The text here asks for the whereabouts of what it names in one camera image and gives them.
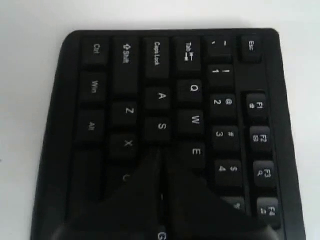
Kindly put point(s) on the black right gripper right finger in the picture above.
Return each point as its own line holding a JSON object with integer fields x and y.
{"x": 196, "y": 213}

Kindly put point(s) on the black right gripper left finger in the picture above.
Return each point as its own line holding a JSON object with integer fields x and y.
{"x": 131, "y": 213}

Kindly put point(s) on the black acer keyboard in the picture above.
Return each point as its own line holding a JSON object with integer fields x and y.
{"x": 216, "y": 97}

